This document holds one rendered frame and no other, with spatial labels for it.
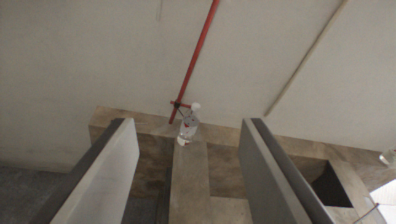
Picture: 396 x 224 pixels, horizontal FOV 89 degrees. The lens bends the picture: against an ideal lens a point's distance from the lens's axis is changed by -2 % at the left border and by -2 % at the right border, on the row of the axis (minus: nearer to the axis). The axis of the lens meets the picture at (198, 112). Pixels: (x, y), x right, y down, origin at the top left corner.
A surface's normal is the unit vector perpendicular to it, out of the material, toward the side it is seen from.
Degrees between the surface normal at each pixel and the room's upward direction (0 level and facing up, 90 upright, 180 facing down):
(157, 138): 90
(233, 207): 0
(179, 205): 0
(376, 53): 90
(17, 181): 0
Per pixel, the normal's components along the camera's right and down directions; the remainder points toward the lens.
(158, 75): 0.02, 0.70
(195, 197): 0.26, -0.70
